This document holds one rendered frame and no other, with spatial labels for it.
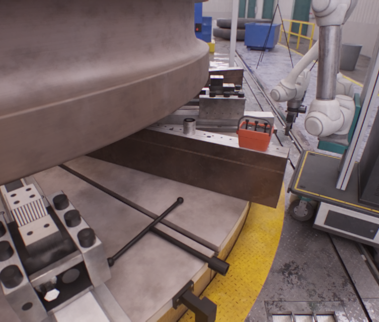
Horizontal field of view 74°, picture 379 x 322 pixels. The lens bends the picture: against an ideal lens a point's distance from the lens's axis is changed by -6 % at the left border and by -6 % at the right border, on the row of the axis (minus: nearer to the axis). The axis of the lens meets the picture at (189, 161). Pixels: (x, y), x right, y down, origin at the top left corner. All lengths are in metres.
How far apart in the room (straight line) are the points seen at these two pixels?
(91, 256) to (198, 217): 0.78
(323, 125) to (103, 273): 1.28
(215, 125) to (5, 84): 2.02
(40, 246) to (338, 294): 1.59
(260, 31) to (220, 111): 8.68
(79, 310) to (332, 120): 1.48
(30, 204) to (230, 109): 2.01
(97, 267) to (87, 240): 0.15
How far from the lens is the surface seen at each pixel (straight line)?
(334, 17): 1.55
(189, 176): 1.87
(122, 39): 1.49
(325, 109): 1.57
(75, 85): 1.28
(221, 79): 2.66
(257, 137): 1.57
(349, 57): 8.79
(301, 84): 1.86
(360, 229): 2.11
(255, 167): 1.66
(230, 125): 2.78
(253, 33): 11.20
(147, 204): 1.76
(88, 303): 1.18
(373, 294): 1.99
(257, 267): 1.84
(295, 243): 2.06
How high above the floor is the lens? 1.43
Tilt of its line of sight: 31 degrees down
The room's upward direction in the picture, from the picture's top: straight up
